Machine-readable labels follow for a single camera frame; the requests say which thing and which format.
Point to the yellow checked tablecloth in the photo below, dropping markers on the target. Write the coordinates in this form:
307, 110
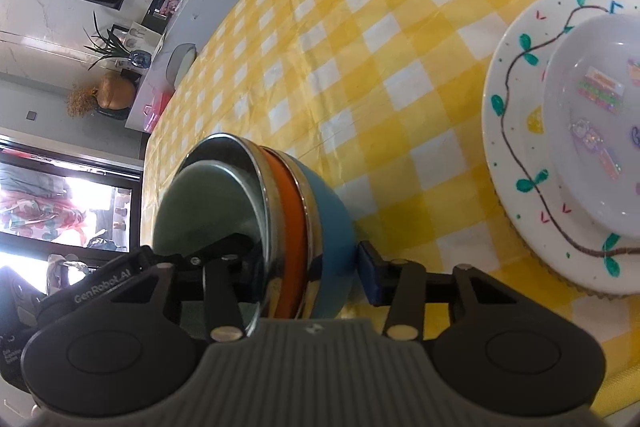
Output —
375, 82

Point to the pink storage box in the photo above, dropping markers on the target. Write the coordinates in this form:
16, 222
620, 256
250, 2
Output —
155, 112

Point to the small grey chair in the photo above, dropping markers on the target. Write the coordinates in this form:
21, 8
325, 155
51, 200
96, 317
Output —
180, 57

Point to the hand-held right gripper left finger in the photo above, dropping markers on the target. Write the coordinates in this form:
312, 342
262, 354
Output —
222, 297

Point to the small white plate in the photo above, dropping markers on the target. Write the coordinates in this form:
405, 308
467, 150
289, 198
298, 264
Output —
590, 167

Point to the hanging colourful clothes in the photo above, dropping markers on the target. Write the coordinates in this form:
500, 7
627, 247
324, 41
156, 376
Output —
45, 212

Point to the blue steel bowl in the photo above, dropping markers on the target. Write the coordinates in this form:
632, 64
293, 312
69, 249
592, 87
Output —
330, 227

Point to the clear glass plate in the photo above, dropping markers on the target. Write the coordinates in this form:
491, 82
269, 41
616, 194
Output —
590, 291

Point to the white fruit pattern plate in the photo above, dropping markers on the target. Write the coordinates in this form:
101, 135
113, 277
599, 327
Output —
515, 107

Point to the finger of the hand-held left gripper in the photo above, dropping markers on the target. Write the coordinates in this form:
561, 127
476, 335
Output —
215, 244

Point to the white photo frame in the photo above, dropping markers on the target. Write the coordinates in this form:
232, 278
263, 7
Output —
137, 38

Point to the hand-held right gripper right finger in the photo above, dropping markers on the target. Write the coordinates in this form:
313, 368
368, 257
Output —
370, 272

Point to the green ceramic bowl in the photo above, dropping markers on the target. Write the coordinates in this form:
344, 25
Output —
200, 207

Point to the orange steel bowl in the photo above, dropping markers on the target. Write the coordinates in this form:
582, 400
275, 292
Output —
290, 232

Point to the bronze vase with dried flowers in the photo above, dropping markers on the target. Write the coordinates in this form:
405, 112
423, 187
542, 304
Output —
117, 89

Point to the glass balcony door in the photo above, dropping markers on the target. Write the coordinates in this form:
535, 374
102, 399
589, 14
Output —
70, 167

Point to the pink card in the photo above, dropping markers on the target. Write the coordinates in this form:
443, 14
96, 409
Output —
167, 5

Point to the blue vase with green plant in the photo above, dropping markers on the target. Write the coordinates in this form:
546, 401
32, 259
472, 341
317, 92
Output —
140, 58

